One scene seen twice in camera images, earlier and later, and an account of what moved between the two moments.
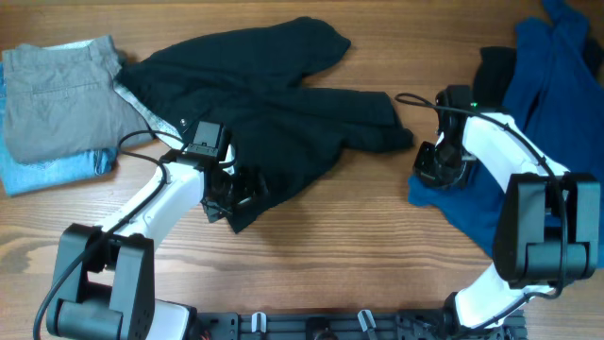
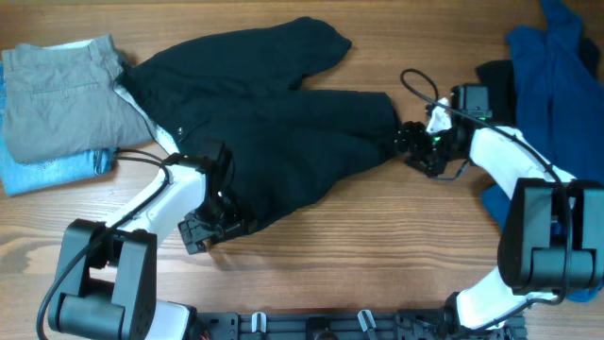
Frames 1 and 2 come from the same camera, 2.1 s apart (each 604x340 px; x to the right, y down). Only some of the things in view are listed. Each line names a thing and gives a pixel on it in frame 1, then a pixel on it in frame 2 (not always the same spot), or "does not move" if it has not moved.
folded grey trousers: [61, 100] does not move
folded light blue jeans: [20, 176] does not move
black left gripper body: [237, 197] to [231, 219]
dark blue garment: [478, 205] to [559, 108]
